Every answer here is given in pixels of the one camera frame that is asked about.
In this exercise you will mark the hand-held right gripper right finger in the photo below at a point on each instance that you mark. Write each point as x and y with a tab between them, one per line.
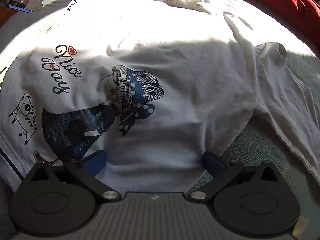
212	165

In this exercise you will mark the white printed t-shirt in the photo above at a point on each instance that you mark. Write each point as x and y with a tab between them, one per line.
162	67

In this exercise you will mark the green plaid bedspread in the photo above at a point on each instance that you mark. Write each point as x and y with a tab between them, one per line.
250	145

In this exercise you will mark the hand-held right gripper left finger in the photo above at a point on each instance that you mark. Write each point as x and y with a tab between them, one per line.
96	163

